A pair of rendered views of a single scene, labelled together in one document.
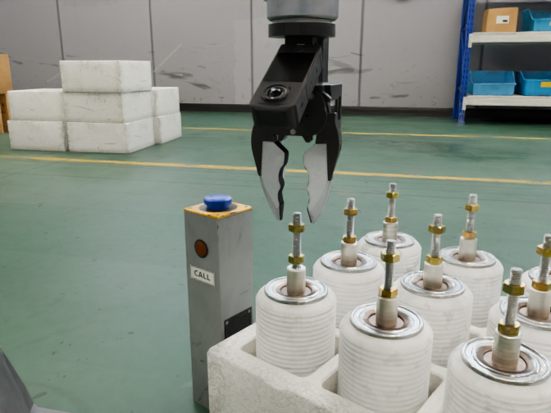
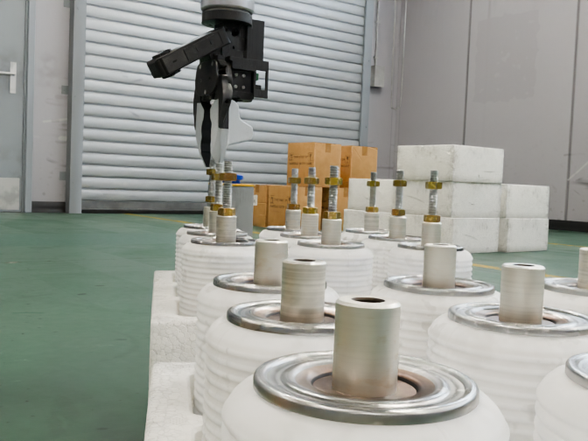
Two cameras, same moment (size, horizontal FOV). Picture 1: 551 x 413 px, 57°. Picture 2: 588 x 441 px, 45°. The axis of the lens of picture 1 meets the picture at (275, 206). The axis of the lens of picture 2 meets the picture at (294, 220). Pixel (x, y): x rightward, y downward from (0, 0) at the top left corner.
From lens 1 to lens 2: 0.79 m
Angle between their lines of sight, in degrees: 41
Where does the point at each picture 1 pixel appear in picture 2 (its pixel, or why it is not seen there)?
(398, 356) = not seen: hidden behind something
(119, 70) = (453, 156)
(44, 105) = (379, 194)
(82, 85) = (415, 172)
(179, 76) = not seen: outside the picture
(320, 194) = (215, 140)
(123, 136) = (448, 233)
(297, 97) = (166, 54)
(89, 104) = (420, 194)
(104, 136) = not seen: hidden behind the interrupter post
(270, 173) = (199, 127)
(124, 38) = (535, 138)
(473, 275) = (372, 245)
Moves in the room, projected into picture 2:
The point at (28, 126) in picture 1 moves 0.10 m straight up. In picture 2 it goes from (360, 216) to (361, 199)
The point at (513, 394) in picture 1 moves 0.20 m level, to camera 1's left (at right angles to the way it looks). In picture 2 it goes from (188, 247) to (80, 233)
